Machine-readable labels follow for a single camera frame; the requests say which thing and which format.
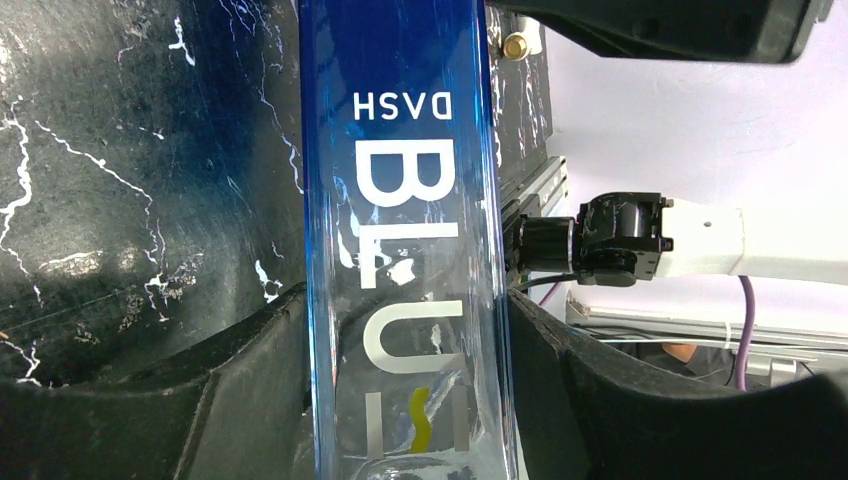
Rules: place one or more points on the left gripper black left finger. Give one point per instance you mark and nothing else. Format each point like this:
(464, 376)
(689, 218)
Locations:
(234, 406)

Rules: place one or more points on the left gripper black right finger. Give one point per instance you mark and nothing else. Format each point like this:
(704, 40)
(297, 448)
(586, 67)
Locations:
(588, 411)

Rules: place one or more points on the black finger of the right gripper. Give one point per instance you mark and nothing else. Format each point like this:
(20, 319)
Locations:
(725, 31)

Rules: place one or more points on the white plastic faucet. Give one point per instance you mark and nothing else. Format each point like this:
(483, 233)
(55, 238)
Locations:
(524, 39)

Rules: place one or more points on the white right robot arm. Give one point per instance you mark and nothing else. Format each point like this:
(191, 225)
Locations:
(620, 238)

